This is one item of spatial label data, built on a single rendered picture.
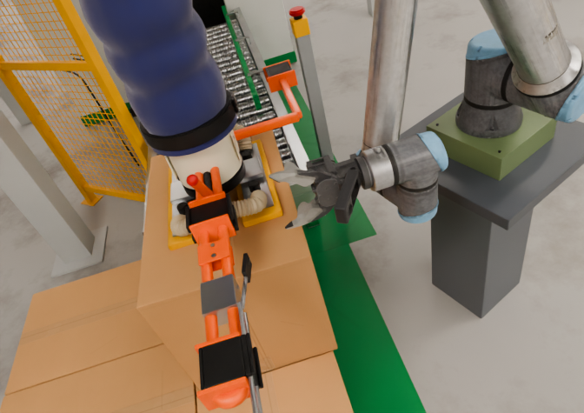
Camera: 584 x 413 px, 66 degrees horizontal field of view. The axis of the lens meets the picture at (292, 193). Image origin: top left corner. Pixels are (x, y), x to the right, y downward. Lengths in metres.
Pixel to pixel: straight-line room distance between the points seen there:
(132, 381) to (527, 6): 1.36
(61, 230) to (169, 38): 1.93
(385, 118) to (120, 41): 0.57
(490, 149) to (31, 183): 2.08
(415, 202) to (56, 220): 2.07
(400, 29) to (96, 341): 1.29
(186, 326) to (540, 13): 1.00
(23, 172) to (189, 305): 1.62
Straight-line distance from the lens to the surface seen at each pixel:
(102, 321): 1.68
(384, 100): 1.01
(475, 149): 1.41
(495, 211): 1.33
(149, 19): 0.91
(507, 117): 1.44
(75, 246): 2.80
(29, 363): 1.74
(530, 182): 1.44
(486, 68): 1.35
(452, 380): 1.87
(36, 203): 2.64
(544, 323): 2.04
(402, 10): 0.96
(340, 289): 2.10
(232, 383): 0.69
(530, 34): 1.07
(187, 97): 0.98
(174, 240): 1.13
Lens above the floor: 1.68
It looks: 40 degrees down
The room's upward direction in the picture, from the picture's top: 16 degrees counter-clockwise
